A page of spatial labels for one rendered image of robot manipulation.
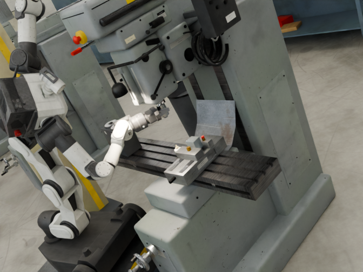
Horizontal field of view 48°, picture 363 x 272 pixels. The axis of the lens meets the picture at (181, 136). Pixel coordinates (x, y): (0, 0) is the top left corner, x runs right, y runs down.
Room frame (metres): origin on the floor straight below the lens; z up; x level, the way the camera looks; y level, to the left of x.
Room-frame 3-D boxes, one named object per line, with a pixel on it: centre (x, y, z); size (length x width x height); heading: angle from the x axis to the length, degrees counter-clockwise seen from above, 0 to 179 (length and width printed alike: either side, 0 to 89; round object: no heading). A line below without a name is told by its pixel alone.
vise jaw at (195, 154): (1.88, 0.00, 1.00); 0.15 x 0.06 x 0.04; 36
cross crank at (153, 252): (1.74, 0.45, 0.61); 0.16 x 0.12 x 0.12; 124
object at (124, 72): (1.96, 0.12, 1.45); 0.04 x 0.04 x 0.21; 34
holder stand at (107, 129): (2.48, 0.37, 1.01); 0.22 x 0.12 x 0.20; 27
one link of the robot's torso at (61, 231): (2.31, 0.90, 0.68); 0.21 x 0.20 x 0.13; 51
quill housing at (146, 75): (2.03, 0.03, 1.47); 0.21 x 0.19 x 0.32; 34
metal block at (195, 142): (1.91, -0.04, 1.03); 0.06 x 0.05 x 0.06; 36
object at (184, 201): (2.03, 0.03, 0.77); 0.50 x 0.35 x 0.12; 124
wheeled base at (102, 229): (2.29, 0.88, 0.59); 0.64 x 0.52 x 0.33; 51
